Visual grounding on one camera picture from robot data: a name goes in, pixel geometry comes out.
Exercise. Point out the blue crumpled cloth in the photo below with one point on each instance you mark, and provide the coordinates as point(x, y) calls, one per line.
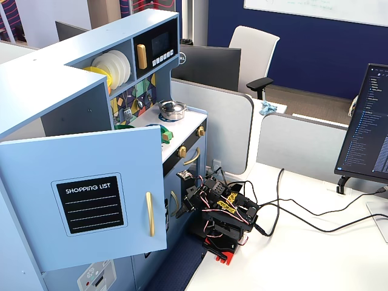
point(266, 108)

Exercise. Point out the black monitor clamp stand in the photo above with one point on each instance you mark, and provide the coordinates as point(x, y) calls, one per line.
point(344, 183)

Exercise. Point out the green toy pot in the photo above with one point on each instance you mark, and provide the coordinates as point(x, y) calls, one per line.
point(124, 126)

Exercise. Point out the metal slotted spatula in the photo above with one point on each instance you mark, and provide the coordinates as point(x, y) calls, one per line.
point(127, 113)

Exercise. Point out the grey desk partition panel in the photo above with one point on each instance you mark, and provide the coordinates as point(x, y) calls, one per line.
point(297, 145)
point(212, 127)

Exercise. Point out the metal skimmer ladle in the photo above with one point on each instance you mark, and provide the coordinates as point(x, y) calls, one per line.
point(115, 119)

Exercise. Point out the blue toy kitchen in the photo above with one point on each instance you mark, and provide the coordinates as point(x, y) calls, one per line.
point(30, 91)

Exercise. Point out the white toy plate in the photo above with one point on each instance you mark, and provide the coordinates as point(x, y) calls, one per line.
point(119, 60)
point(126, 65)
point(104, 71)

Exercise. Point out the gold stove knob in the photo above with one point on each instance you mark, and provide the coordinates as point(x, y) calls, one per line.
point(182, 151)
point(200, 131)

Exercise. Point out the white office chair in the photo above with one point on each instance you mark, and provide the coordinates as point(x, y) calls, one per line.
point(251, 51)

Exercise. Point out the small camera circuit board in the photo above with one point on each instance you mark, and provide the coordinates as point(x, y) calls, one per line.
point(185, 175)

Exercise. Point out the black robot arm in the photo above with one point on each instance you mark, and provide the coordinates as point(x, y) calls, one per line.
point(230, 224)

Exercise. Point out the dark blue felt mat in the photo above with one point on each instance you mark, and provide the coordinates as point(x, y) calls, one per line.
point(175, 266)

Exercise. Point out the white whiteboard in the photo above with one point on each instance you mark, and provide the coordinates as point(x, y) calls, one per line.
point(318, 7)

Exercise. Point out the monitor showing code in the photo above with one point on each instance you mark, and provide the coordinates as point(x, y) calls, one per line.
point(366, 127)

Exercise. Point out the green pot lid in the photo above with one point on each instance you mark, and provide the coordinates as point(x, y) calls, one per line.
point(166, 136)

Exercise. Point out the black Dell monitor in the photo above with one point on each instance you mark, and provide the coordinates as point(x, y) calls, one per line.
point(209, 66)

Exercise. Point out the white wall plug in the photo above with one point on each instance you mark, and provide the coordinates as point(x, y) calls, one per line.
point(217, 166)

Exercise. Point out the blue shopping list cabinet door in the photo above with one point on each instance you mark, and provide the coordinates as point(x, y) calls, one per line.
point(30, 197)

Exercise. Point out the steel toy pot with lid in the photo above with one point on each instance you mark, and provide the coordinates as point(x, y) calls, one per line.
point(172, 110)

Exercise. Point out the black monitor back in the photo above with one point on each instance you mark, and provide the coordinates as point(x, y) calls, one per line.
point(68, 31)

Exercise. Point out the metal toy spoon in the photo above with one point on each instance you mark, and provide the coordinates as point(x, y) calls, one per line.
point(149, 97)

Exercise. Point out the metal toy ladle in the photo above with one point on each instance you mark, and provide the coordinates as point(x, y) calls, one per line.
point(139, 104)

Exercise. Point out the black microwave door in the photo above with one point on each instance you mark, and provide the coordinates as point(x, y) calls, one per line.
point(160, 45)

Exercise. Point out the beige knotted object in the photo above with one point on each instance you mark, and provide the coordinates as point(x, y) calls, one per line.
point(354, 106)

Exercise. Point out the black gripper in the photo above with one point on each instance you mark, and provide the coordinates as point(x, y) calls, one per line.
point(190, 200)

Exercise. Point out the yellow toy starfruit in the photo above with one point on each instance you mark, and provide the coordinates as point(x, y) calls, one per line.
point(94, 69)

